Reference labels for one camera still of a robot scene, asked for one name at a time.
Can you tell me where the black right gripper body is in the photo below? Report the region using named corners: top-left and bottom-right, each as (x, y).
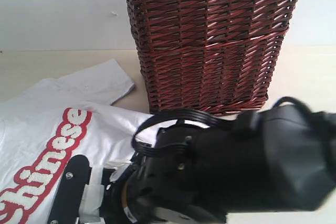
top-left (102, 126), bottom-right (228, 223)

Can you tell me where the white t-shirt red lettering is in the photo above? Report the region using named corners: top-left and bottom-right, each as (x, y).
top-left (1, 60), bottom-right (148, 223)

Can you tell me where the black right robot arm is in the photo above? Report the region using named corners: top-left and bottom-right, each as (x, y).
top-left (100, 104), bottom-right (335, 223)

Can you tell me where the brown wicker basket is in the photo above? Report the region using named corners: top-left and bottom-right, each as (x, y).
top-left (126, 0), bottom-right (297, 115)

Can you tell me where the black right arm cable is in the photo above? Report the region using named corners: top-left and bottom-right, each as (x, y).
top-left (130, 96), bottom-right (316, 156)

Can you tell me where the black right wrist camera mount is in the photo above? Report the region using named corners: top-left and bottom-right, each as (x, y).
top-left (47, 155), bottom-right (104, 223)

